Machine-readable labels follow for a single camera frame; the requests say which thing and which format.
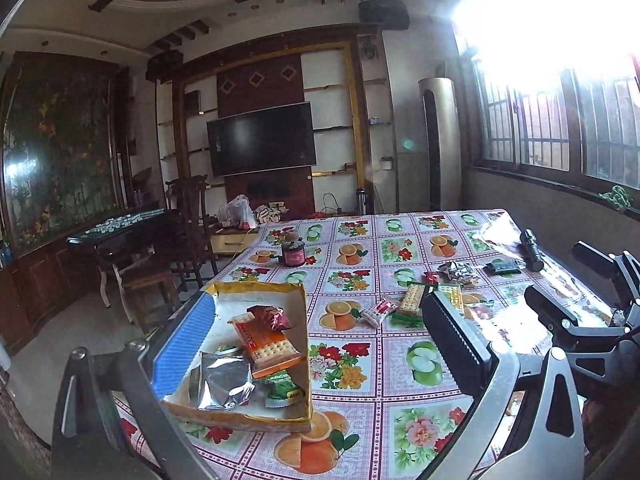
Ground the wooden TV wall unit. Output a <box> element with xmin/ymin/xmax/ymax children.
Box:
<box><xmin>150</xmin><ymin>35</ymin><xmax>398</xmax><ymax>216</ymax></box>

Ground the dark wooden high-back chair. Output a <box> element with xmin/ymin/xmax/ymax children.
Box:
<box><xmin>165</xmin><ymin>175</ymin><xmax>218</xmax><ymax>281</ymax></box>

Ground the dark red snack packet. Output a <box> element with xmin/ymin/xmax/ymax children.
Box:
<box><xmin>246</xmin><ymin>304</ymin><xmax>296</xmax><ymax>333</ymax></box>

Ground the red label jar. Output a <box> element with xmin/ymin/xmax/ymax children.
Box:
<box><xmin>280</xmin><ymin>241</ymin><xmax>307</xmax><ymax>267</ymax></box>

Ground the black flat television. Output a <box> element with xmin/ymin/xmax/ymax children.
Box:
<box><xmin>206</xmin><ymin>101</ymin><xmax>318</xmax><ymax>177</ymax></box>

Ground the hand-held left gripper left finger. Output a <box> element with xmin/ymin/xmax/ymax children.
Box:
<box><xmin>52</xmin><ymin>290</ymin><xmax>221</xmax><ymax>480</ymax></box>

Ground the white plastic bag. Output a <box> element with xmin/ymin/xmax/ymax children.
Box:
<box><xmin>216</xmin><ymin>194</ymin><xmax>258</xmax><ymax>231</ymax></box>

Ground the crumpled silver foil packet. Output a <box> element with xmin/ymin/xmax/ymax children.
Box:
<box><xmin>439</xmin><ymin>261</ymin><xmax>478</xmax><ymax>286</ymax></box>

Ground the large black speaker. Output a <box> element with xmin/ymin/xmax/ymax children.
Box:
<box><xmin>146</xmin><ymin>50</ymin><xmax>185</xmax><ymax>82</ymax></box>
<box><xmin>358</xmin><ymin>0</ymin><xmax>411</xmax><ymax>31</ymax></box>

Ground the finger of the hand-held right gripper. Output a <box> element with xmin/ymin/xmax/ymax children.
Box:
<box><xmin>524</xmin><ymin>284</ymin><xmax>637</xmax><ymax>361</ymax></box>
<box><xmin>572</xmin><ymin>241</ymin><xmax>640</xmax><ymax>311</ymax></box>

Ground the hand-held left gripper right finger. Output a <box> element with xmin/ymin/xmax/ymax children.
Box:
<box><xmin>415</xmin><ymin>289</ymin><xmax>587</xmax><ymax>480</ymax></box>

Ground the pile of small boxes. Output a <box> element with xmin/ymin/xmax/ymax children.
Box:
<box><xmin>254</xmin><ymin>201</ymin><xmax>288</xmax><ymax>223</ymax></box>

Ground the orange cracker packet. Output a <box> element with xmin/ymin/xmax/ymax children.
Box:
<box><xmin>227</xmin><ymin>311</ymin><xmax>306</xmax><ymax>380</ymax></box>

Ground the dark wooden sideboard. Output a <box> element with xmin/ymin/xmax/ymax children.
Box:
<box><xmin>0</xmin><ymin>240</ymin><xmax>128</xmax><ymax>356</ymax></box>

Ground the yellow-rimmed cardboard box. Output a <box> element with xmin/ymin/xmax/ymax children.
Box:
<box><xmin>162</xmin><ymin>280</ymin><xmax>313</xmax><ymax>433</ymax></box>

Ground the red and white candy packet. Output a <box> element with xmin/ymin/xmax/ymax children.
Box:
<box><xmin>361</xmin><ymin>297</ymin><xmax>398</xmax><ymax>327</ymax></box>

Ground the brown wooden stool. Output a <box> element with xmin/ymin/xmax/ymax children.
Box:
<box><xmin>120</xmin><ymin>260</ymin><xmax>181</xmax><ymax>331</ymax></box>

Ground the black mahjong table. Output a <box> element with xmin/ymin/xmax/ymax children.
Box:
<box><xmin>66</xmin><ymin>207</ymin><xmax>173</xmax><ymax>308</ymax></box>

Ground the green-edged cracker packet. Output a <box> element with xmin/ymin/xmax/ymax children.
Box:
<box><xmin>435</xmin><ymin>284</ymin><xmax>463</xmax><ymax>311</ymax></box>
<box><xmin>397</xmin><ymin>282</ymin><xmax>432</xmax><ymax>317</ymax></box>

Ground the row of mahjong tiles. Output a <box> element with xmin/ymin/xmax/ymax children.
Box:
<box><xmin>82</xmin><ymin>207</ymin><xmax>166</xmax><ymax>238</ymax></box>

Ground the beige standing air conditioner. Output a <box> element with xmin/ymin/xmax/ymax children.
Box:
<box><xmin>418</xmin><ymin>76</ymin><xmax>463</xmax><ymax>212</ymax></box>

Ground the fruit and flower print tablecloth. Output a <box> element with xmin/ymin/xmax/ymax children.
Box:
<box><xmin>112</xmin><ymin>208</ymin><xmax>621</xmax><ymax>480</ymax></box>

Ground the floral painted wall panel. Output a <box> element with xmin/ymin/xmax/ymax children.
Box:
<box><xmin>0</xmin><ymin>52</ymin><xmax>126</xmax><ymax>256</ymax></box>

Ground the light wooden TV cabinet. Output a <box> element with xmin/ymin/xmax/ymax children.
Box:
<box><xmin>210</xmin><ymin>225</ymin><xmax>261</xmax><ymax>258</ymax></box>

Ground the dark green flat packet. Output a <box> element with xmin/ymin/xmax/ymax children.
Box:
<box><xmin>484</xmin><ymin>259</ymin><xmax>521</xmax><ymax>276</ymax></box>

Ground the black flashlight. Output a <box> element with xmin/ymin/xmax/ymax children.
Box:
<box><xmin>519</xmin><ymin>229</ymin><xmax>546</xmax><ymax>272</ymax></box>

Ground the large silver foil packet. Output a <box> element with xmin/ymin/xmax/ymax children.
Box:
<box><xmin>187</xmin><ymin>351</ymin><xmax>257</xmax><ymax>411</ymax></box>

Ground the barred window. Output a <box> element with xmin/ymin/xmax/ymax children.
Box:
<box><xmin>470</xmin><ymin>50</ymin><xmax>640</xmax><ymax>191</ymax></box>

